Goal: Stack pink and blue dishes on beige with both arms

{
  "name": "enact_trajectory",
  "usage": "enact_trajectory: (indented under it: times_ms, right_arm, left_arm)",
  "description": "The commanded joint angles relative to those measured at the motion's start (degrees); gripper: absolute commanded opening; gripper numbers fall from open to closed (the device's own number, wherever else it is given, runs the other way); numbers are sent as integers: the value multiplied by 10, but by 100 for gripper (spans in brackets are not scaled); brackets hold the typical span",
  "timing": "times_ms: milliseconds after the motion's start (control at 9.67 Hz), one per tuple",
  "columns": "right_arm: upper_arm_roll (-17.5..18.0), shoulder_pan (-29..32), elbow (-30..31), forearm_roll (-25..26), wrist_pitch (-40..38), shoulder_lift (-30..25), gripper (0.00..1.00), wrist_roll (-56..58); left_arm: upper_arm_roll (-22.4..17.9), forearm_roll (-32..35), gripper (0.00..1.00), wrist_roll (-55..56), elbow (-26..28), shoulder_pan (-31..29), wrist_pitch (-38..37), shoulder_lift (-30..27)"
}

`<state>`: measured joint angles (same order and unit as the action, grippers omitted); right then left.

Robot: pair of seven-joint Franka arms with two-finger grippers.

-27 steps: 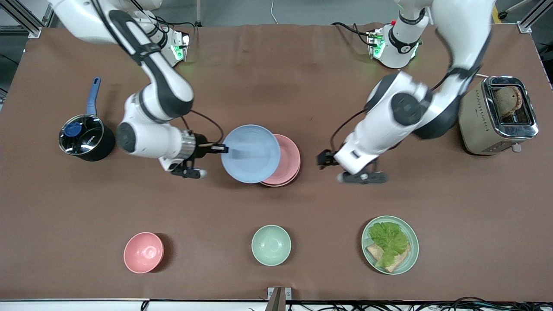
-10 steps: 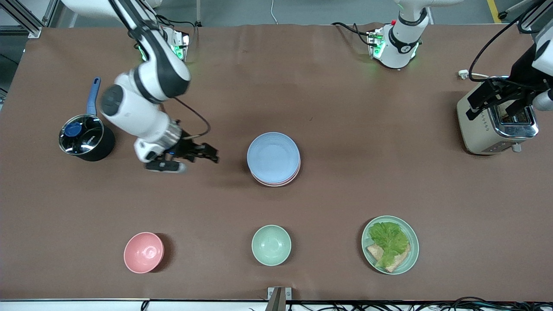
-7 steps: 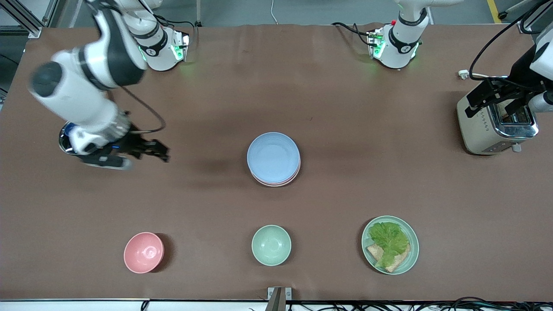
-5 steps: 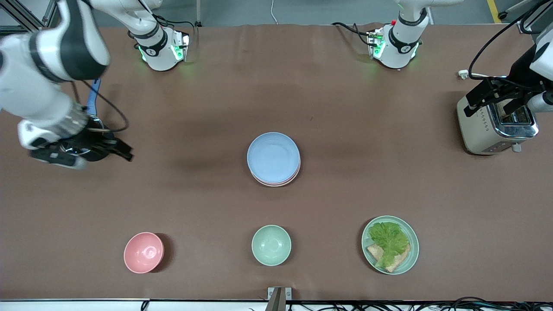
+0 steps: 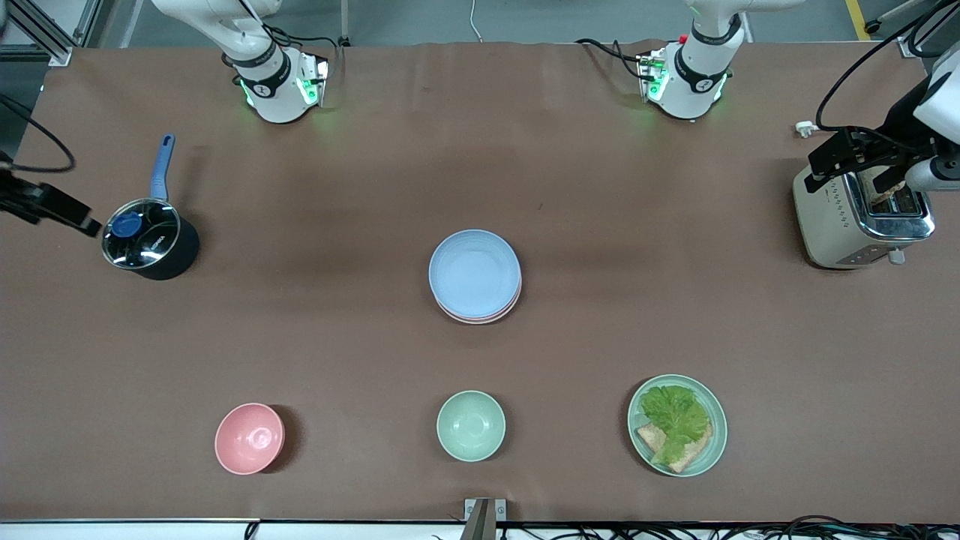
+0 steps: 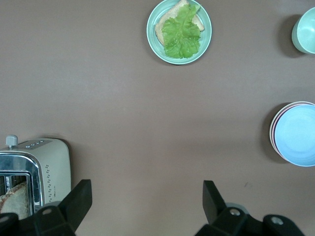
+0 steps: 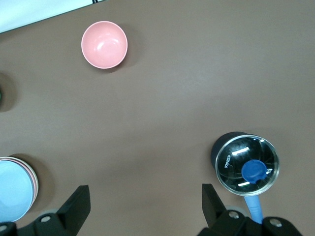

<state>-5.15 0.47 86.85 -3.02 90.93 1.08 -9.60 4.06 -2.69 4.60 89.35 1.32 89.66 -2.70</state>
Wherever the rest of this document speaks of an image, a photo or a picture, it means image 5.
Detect large blue plate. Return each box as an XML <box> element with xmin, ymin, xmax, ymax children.
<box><xmin>428</xmin><ymin>229</ymin><xmax>522</xmax><ymax>320</ymax></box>

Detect large pink plate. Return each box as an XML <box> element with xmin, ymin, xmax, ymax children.
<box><xmin>435</xmin><ymin>289</ymin><xmax>522</xmax><ymax>326</ymax></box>

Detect toast slice in toaster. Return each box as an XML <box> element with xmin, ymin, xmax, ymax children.
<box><xmin>862</xmin><ymin>166</ymin><xmax>912</xmax><ymax>208</ymax></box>

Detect silver toaster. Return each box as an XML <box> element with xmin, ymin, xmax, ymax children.
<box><xmin>793</xmin><ymin>161</ymin><xmax>937</xmax><ymax>271</ymax></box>

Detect glass lid with blue knob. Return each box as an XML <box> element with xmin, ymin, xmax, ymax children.
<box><xmin>102</xmin><ymin>198</ymin><xmax>182</xmax><ymax>269</ymax></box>

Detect brown table cover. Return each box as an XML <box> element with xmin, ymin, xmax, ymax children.
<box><xmin>0</xmin><ymin>41</ymin><xmax>960</xmax><ymax>524</ymax></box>

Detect small pink bowl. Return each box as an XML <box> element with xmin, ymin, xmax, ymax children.
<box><xmin>214</xmin><ymin>403</ymin><xmax>286</xmax><ymax>476</ymax></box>

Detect green plate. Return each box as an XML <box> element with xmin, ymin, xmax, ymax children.
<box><xmin>628</xmin><ymin>374</ymin><xmax>728</xmax><ymax>478</ymax></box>

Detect green lettuce leaf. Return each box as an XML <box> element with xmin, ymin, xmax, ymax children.
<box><xmin>640</xmin><ymin>385</ymin><xmax>712</xmax><ymax>466</ymax></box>

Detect brown bread slice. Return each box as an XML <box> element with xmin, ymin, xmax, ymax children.
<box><xmin>636</xmin><ymin>422</ymin><xmax>713</xmax><ymax>474</ymax></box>

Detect small green bowl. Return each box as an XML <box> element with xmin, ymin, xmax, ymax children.
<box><xmin>436</xmin><ymin>390</ymin><xmax>506</xmax><ymax>463</ymax></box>

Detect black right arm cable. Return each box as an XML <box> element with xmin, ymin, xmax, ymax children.
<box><xmin>0</xmin><ymin>94</ymin><xmax>77</xmax><ymax>174</ymax></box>

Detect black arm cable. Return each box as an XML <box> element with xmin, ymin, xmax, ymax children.
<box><xmin>816</xmin><ymin>0</ymin><xmax>960</xmax><ymax>133</ymax></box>
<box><xmin>0</xmin><ymin>94</ymin><xmax>77</xmax><ymax>174</ymax></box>

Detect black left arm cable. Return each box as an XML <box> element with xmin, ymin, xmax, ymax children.
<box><xmin>816</xmin><ymin>0</ymin><xmax>960</xmax><ymax>133</ymax></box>

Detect black saucepan with blue handle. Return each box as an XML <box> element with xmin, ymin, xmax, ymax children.
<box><xmin>101</xmin><ymin>133</ymin><xmax>201</xmax><ymax>282</ymax></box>

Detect aluminium frame profile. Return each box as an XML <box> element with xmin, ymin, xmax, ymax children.
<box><xmin>862</xmin><ymin>0</ymin><xmax>960</xmax><ymax>59</ymax></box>
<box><xmin>0</xmin><ymin>0</ymin><xmax>73</xmax><ymax>67</ymax></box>

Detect black left base cable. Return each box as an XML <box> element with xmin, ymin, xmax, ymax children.
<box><xmin>575</xmin><ymin>37</ymin><xmax>653</xmax><ymax>80</ymax></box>

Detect tangled black cables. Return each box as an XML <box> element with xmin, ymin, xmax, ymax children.
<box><xmin>495</xmin><ymin>514</ymin><xmax>960</xmax><ymax>540</ymax></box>

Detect metal bracket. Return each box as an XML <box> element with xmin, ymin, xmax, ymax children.
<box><xmin>463</xmin><ymin>498</ymin><xmax>508</xmax><ymax>540</ymax></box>

